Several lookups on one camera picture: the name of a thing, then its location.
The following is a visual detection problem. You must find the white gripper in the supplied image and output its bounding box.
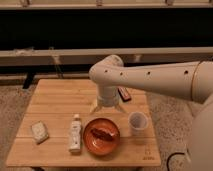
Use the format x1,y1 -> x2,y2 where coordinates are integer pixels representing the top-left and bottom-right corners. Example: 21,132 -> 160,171
90,95 -> 126,114

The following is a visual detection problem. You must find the white ceramic cup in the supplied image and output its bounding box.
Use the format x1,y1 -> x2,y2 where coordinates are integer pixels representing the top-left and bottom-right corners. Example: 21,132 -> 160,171
128,112 -> 148,136

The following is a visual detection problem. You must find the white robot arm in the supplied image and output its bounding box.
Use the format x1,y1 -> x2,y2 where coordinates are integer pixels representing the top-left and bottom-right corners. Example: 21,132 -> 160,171
89,55 -> 213,171

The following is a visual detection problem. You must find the orange ceramic bowl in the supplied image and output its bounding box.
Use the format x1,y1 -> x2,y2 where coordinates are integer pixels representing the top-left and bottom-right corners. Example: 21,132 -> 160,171
83,118 -> 120,156

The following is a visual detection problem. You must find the dark rectangular box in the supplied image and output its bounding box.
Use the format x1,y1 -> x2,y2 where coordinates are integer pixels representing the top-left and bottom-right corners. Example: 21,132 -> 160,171
118,87 -> 131,102

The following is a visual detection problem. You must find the white tube bottle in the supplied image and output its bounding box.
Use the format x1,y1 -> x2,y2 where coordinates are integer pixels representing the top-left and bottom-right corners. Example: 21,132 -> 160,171
69,114 -> 82,153

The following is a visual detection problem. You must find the wooden table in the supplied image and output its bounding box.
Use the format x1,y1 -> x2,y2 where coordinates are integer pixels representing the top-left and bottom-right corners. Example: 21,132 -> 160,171
6,79 -> 161,167

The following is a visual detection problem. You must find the long wooden bench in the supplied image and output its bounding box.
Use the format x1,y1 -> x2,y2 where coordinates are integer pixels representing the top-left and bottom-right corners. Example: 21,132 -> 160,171
0,47 -> 213,66

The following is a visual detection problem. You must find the white wrapped packet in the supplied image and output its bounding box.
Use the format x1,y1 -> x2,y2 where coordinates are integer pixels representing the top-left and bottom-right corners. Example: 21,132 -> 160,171
31,121 -> 49,144

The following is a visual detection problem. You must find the black cable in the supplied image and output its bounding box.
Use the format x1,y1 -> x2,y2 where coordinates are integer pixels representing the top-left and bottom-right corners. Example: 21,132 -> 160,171
166,152 -> 190,171

